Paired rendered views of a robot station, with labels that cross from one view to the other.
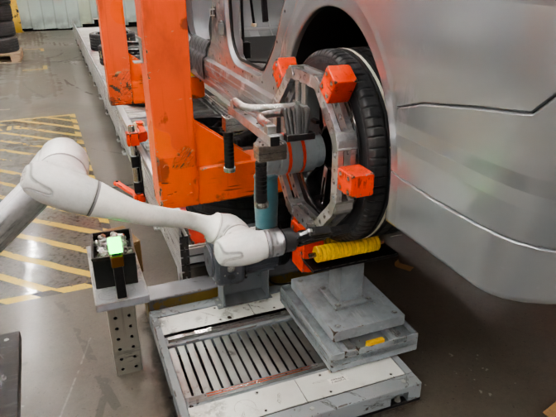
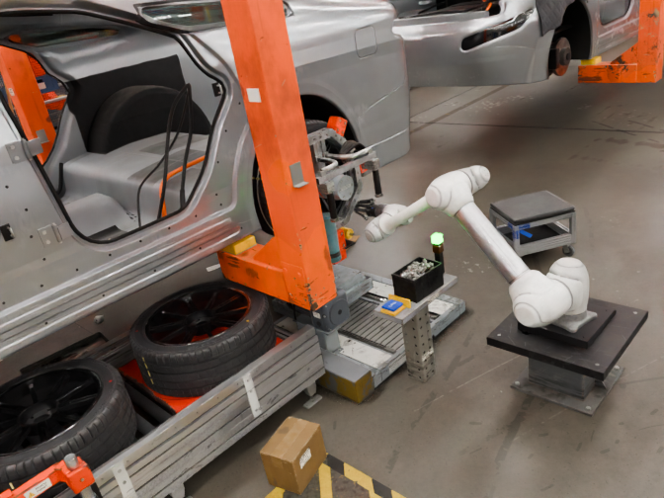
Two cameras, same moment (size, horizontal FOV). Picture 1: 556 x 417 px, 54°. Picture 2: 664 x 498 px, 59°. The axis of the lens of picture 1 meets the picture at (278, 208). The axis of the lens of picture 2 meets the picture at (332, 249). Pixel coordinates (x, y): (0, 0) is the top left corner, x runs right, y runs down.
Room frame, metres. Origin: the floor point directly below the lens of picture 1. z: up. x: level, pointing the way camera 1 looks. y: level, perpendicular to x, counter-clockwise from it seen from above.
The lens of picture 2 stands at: (2.83, 2.68, 1.83)
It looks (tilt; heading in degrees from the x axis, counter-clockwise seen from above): 25 degrees down; 250
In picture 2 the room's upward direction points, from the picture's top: 11 degrees counter-clockwise
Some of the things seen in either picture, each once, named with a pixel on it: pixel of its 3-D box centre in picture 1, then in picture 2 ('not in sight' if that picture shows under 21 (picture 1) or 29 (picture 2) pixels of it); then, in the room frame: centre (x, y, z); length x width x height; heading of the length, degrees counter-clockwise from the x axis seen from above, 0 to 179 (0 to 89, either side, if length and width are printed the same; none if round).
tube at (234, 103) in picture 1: (264, 94); (318, 159); (1.85, 0.04, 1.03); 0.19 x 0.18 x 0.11; 111
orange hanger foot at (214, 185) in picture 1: (251, 152); (259, 251); (2.26, 0.11, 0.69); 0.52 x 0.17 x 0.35; 111
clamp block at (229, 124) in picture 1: (236, 122); (324, 186); (1.88, 0.15, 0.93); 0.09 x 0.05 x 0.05; 111
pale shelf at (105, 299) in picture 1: (115, 271); (416, 294); (1.69, 0.58, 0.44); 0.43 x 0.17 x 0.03; 21
